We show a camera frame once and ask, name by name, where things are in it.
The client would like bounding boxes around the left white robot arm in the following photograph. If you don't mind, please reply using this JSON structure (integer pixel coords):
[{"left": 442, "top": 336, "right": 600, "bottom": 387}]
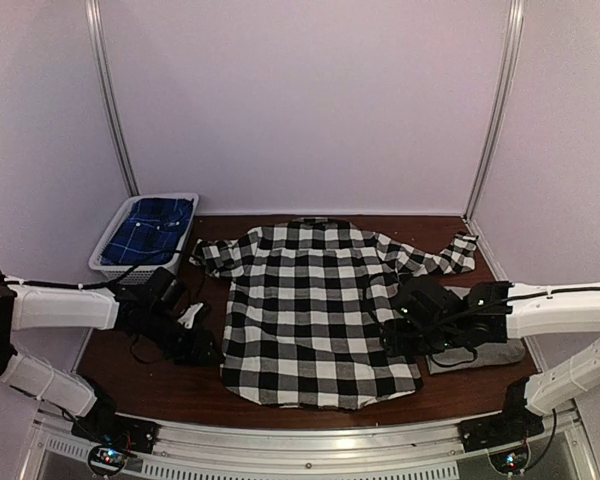
[{"left": 0, "top": 267, "right": 223, "bottom": 444}]

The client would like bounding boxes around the left aluminium frame post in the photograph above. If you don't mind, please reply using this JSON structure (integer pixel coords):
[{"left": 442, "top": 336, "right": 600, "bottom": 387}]
[{"left": 85, "top": 0, "right": 140, "bottom": 196}]

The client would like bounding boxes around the black white plaid shirt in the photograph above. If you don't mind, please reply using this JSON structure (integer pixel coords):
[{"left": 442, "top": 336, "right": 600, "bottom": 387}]
[{"left": 191, "top": 218, "right": 477, "bottom": 410}]

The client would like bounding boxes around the white plastic basket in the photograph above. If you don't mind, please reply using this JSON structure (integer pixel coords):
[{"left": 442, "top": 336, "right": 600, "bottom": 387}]
[{"left": 88, "top": 192, "right": 199, "bottom": 285}]

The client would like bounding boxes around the front aluminium rail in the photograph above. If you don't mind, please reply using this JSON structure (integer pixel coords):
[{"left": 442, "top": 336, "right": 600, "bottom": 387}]
[{"left": 16, "top": 403, "right": 600, "bottom": 479}]

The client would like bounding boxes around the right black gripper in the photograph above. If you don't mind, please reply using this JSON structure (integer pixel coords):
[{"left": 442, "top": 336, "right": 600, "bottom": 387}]
[{"left": 380, "top": 319, "right": 462, "bottom": 359}]

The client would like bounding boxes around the folded grey shirt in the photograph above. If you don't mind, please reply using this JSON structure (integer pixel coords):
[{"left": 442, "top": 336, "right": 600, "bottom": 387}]
[{"left": 424, "top": 281, "right": 525, "bottom": 374}]

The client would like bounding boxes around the aluminium frame post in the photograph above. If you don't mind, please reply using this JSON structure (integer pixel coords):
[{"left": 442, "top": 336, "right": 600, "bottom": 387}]
[
  {"left": 463, "top": 0, "right": 526, "bottom": 223},
  {"left": 85, "top": 0, "right": 140, "bottom": 196}
]

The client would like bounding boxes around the blue plaid shirt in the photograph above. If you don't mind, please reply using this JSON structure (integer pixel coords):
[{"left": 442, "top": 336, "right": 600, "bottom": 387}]
[{"left": 101, "top": 197, "right": 194, "bottom": 266}]

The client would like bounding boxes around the right aluminium frame post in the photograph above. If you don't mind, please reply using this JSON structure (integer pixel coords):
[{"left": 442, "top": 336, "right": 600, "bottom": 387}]
[{"left": 463, "top": 0, "right": 526, "bottom": 223}]

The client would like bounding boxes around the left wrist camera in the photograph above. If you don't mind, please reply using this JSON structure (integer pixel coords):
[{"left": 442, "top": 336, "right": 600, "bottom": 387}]
[{"left": 146, "top": 267, "right": 211, "bottom": 330}]

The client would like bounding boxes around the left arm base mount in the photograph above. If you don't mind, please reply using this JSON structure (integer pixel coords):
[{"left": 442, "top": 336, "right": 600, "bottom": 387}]
[{"left": 69, "top": 415, "right": 158, "bottom": 454}]

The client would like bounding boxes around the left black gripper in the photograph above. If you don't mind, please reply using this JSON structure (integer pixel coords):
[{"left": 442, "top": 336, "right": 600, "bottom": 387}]
[{"left": 143, "top": 307, "right": 225, "bottom": 365}]

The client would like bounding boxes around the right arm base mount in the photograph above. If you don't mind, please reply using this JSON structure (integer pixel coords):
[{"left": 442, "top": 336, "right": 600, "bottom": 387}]
[{"left": 459, "top": 409, "right": 545, "bottom": 452}]

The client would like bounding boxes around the left black cable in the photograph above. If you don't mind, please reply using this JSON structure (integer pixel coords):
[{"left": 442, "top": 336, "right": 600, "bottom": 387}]
[{"left": 79, "top": 249, "right": 206, "bottom": 366}]

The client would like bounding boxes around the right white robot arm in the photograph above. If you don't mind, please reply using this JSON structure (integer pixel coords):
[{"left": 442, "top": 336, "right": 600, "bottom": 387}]
[{"left": 380, "top": 277, "right": 600, "bottom": 442}]

